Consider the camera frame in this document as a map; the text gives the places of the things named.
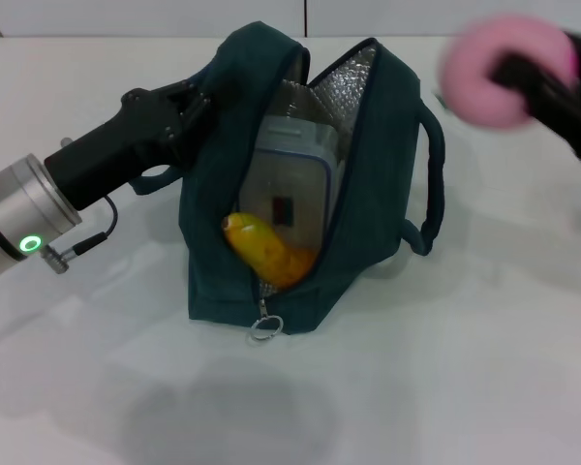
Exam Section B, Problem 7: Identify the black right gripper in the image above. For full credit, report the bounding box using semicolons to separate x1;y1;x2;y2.
485;29;581;165

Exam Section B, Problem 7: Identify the metal zipper pull ring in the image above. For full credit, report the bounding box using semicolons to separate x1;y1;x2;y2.
248;313;285;346

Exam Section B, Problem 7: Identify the pink toy peach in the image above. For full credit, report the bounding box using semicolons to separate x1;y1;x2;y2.
438;14;580;130

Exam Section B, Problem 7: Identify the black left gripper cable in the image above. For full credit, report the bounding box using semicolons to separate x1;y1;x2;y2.
60;194;118;258

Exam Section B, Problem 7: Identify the yellow banana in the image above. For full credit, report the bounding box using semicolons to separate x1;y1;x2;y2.
221;211;319;291

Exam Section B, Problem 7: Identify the dark teal insulated lunch bag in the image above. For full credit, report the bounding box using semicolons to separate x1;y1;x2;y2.
130;21;446;336

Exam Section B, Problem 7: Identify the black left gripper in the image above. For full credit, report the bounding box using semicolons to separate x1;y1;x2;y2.
43;79;215;211

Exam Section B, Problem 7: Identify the clear plastic lunch box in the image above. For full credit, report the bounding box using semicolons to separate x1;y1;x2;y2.
236;113;343;253

